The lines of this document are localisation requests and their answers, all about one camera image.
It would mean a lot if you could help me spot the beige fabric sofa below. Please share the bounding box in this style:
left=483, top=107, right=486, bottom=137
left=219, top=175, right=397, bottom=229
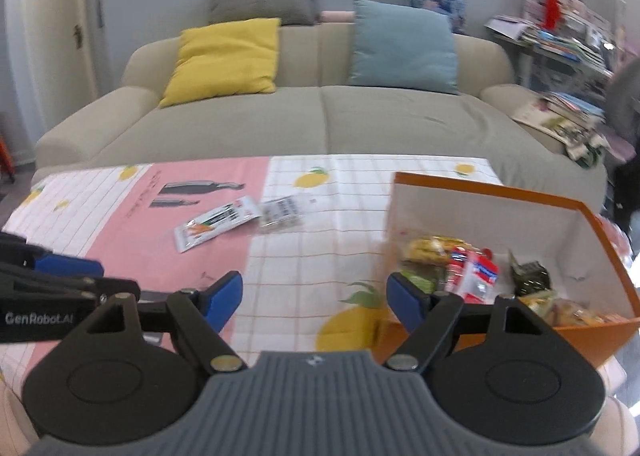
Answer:
left=36, top=23, right=606, bottom=210

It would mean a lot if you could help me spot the grey office chair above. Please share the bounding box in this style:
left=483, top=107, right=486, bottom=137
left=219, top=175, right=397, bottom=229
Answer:
left=604, top=57, right=639, bottom=233

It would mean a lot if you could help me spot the yellow cushion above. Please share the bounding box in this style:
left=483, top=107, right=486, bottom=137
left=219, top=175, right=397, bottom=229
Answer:
left=160, top=18, right=281, bottom=108

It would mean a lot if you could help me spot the round yellow snack bag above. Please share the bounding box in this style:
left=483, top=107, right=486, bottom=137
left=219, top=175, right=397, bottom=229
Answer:
left=402, top=235, right=473, bottom=265

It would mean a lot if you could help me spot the grey patterned cushion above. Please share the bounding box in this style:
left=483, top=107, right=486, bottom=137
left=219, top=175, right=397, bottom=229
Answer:
left=208, top=0, right=320, bottom=26

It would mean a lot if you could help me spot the cluttered desk with books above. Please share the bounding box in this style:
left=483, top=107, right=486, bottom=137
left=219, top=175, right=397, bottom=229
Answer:
left=485, top=0, right=631, bottom=103

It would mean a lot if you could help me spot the clear black-print snack packet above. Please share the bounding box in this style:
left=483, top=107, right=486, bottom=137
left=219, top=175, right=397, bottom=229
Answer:
left=259, top=195, right=304, bottom=231

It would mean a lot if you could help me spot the pink rolled blanket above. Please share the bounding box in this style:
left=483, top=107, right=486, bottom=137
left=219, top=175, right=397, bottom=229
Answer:
left=320, top=10, right=355, bottom=24

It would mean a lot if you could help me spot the red blue snack packet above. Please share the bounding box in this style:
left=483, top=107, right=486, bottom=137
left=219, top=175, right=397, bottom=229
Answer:
left=445, top=247, right=499, bottom=305

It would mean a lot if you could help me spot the dark green snack packet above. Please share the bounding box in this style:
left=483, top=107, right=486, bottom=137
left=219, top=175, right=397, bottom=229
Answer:
left=509, top=251, right=551, bottom=297

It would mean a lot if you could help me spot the orange cardboard box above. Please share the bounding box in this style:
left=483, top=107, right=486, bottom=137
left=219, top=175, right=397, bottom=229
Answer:
left=382, top=172, right=639, bottom=366

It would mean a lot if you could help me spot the teal cushion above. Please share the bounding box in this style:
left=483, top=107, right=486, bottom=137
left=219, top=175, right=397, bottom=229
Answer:
left=348, top=0, right=458, bottom=94

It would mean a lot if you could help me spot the yellow cracker snack pack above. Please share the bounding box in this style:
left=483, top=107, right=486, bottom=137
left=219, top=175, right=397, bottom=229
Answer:
left=520, top=291, right=620, bottom=327

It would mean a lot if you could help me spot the pink checked lemon tablecloth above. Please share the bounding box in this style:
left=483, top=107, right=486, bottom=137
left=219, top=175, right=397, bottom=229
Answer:
left=6, top=155, right=498, bottom=455

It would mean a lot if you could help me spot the stack of magazines on sofa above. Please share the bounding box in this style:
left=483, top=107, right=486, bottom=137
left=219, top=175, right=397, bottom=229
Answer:
left=511, top=92, right=610, bottom=169

